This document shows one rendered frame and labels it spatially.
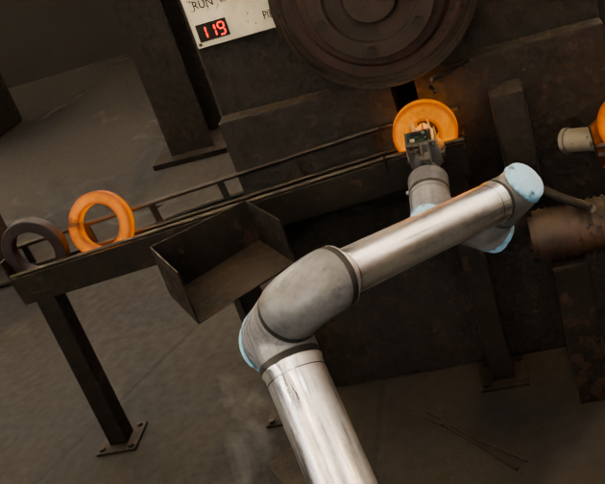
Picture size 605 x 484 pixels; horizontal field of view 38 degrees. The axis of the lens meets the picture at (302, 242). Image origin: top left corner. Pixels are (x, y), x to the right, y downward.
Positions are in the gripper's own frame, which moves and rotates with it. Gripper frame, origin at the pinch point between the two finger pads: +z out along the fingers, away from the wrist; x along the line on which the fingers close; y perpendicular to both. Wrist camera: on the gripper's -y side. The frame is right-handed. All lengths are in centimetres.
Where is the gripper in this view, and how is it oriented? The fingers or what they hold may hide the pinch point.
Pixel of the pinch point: (423, 130)
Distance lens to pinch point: 214.9
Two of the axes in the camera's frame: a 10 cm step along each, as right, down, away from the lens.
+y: -3.2, -6.7, -6.7
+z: 0.3, -7.1, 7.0
